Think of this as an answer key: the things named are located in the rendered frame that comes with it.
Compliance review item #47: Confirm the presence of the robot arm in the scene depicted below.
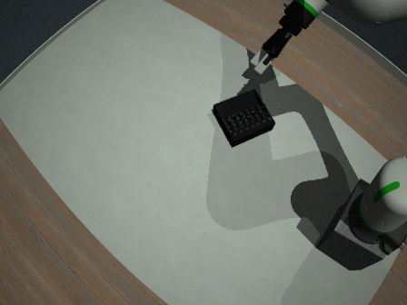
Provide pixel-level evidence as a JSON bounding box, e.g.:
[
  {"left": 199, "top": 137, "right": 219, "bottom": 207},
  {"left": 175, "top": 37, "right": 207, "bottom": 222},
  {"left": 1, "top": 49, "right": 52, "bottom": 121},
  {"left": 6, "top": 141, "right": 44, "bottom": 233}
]
[{"left": 283, "top": 0, "right": 407, "bottom": 255}]

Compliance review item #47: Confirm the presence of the black lighting desk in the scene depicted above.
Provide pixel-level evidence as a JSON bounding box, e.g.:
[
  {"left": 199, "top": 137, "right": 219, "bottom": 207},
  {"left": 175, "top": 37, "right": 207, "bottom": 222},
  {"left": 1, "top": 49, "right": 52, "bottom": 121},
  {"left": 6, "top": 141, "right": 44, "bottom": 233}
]
[{"left": 213, "top": 89, "right": 275, "bottom": 147}]

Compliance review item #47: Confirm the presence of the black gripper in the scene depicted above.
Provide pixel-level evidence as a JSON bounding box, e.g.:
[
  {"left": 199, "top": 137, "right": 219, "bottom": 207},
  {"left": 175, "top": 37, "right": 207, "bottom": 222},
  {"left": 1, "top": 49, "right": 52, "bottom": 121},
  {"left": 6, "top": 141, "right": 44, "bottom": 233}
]
[{"left": 250, "top": 15, "right": 302, "bottom": 74}]

